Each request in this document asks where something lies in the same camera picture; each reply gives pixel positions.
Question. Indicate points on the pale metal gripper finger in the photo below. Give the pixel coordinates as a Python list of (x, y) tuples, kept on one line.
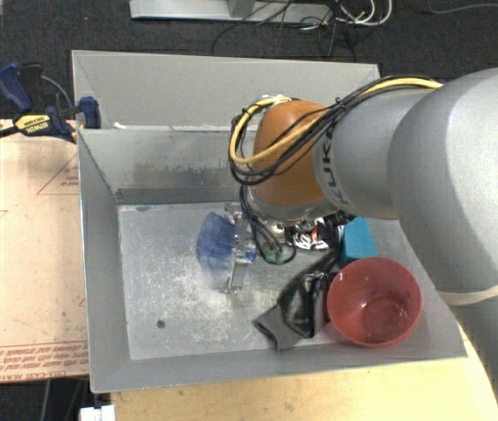
[(239, 270), (238, 219)]

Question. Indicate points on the clear blue plastic cup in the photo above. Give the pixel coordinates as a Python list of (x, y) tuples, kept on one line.
[(215, 241)]

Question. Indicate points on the black white red packet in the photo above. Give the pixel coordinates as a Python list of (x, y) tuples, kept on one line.
[(308, 238)]

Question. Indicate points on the grey metal bin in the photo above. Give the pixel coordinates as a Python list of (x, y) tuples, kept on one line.
[(179, 287)]

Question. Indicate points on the black and grey cloth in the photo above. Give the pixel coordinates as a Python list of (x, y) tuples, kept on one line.
[(295, 307)]

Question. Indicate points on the blue sponge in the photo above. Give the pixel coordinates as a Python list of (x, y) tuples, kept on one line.
[(357, 244)]

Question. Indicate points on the red plastic bowl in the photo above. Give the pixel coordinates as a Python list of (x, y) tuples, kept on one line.
[(374, 305)]

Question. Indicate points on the brown cardboard board red print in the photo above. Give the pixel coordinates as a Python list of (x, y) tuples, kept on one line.
[(38, 252)]

